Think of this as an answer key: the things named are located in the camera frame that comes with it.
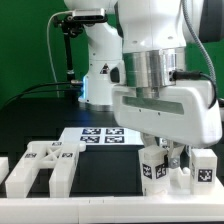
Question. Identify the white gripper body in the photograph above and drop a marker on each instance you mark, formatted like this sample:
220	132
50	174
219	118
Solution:
182	113

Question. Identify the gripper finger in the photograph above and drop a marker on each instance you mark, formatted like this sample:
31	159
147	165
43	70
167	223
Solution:
174	152
148	139

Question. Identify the white chair seat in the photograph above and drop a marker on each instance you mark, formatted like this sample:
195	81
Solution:
175	182

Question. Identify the white chair back frame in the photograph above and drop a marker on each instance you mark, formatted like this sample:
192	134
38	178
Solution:
61	157

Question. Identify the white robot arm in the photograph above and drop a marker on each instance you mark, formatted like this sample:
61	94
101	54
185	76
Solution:
156	95

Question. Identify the white tag sheet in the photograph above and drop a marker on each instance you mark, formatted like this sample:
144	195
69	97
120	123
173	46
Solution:
101	136

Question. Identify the white U-shaped fixture wall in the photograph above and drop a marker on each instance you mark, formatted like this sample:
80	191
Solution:
158	209

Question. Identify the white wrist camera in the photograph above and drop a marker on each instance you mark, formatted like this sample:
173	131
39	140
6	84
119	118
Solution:
117	74

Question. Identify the black camera stand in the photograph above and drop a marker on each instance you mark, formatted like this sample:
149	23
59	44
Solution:
72	27

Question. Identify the grey camera on stand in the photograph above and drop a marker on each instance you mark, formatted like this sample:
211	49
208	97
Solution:
86	15

